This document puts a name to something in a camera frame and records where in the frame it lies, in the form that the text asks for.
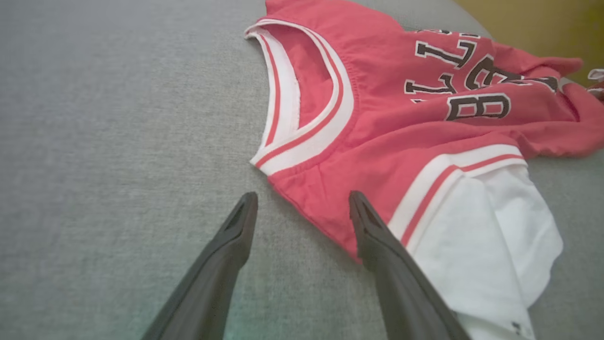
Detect red shorts with white hem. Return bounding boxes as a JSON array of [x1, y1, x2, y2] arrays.
[[587, 68, 604, 101]]

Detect red basketball jersey white trim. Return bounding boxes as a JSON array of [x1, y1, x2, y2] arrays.
[[244, 0, 604, 340]]

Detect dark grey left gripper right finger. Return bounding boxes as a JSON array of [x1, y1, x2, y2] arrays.
[[349, 190, 472, 340]]

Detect large grey sofa chaise cushion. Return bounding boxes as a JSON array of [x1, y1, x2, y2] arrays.
[[0, 0, 604, 340]]

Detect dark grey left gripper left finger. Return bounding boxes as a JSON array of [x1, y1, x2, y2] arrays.
[[142, 191, 259, 340]]

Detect yellow sofa backrest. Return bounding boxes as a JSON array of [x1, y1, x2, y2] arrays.
[[453, 0, 604, 88]]

